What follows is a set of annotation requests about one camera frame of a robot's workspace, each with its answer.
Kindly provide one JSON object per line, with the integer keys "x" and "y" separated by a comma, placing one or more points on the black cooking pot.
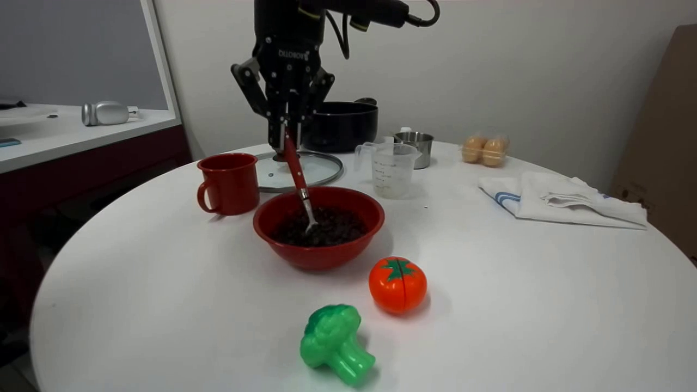
{"x": 349, "y": 128}

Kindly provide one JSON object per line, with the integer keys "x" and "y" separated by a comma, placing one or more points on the green toy broccoli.
{"x": 334, "y": 348}

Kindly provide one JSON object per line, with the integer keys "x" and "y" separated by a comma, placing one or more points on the red mug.
{"x": 231, "y": 187}

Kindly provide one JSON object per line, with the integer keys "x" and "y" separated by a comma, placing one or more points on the red cabinet with white top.
{"x": 88, "y": 166}

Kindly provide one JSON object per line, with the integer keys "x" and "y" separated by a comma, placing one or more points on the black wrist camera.
{"x": 371, "y": 11}

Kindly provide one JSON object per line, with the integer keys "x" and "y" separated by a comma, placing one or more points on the silver metal object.
{"x": 108, "y": 114}

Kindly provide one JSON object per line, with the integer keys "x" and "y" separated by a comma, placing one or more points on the red bowl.
{"x": 320, "y": 256}

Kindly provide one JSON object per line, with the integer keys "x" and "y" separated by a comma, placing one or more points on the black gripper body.
{"x": 288, "y": 66}

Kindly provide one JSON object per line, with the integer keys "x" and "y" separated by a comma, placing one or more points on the dark beans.
{"x": 338, "y": 227}

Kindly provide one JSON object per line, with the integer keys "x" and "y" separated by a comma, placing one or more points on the orange toy tomato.
{"x": 398, "y": 288}

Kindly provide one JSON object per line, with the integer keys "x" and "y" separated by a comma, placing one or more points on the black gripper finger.
{"x": 252, "y": 90}
{"x": 320, "y": 90}

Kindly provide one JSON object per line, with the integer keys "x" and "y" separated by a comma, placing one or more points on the white cloth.
{"x": 567, "y": 203}

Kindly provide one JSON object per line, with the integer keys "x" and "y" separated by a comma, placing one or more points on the steel measuring cup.
{"x": 420, "y": 150}

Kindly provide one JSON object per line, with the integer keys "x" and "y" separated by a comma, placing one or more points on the white window frame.
{"x": 163, "y": 58}

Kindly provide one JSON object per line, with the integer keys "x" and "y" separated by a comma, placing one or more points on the clear plastic measuring cup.
{"x": 393, "y": 174}

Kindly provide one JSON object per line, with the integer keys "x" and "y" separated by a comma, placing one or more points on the glass pot lid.
{"x": 323, "y": 168}

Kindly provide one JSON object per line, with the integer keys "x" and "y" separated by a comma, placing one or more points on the cardboard box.
{"x": 666, "y": 145}

